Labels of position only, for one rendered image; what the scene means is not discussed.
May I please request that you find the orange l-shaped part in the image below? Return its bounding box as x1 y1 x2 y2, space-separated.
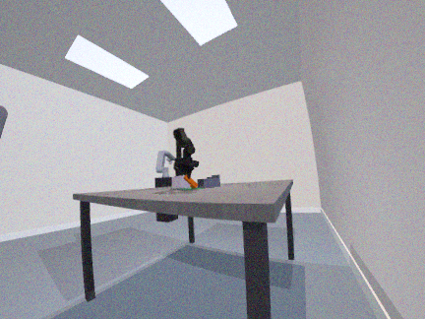
183 175 198 188

